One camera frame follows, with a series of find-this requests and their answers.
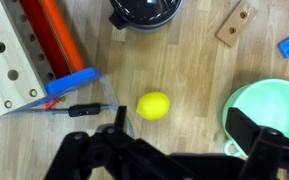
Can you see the wooden toy toolbox blue ends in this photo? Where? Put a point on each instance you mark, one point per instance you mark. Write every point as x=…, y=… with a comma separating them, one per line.
x=20, y=60

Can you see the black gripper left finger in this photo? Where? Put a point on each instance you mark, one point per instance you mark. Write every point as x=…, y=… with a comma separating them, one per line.
x=121, y=118

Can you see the yellow lemon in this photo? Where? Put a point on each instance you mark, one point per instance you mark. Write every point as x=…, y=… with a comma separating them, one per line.
x=153, y=106

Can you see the light green pot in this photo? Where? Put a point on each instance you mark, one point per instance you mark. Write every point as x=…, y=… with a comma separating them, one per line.
x=270, y=103

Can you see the grey pot with black lid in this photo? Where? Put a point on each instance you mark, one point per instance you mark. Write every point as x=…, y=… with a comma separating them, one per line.
x=144, y=13

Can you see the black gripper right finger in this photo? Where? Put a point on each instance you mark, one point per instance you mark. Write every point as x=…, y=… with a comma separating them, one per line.
x=242, y=128

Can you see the wooden block with two holes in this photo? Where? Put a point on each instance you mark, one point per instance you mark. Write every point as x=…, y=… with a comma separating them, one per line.
x=235, y=23

